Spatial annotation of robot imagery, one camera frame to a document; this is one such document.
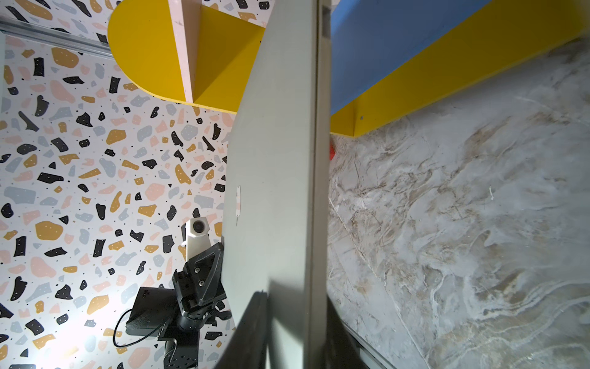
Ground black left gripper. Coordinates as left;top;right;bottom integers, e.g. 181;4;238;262
125;242;230;368

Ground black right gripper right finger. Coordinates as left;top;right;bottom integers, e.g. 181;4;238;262
326;298;368;369

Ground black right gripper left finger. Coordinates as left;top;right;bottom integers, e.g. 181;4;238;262
214;292;269;369

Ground silver laptop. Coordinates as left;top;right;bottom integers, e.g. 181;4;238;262
222;1;331;368

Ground yellow shelf pink blue boards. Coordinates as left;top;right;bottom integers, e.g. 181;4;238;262
108;1;589;137

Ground grey metal corner profile left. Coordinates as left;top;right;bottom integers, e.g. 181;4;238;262
1;17;114;59

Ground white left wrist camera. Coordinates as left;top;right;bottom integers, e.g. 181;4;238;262
181;217;211;261

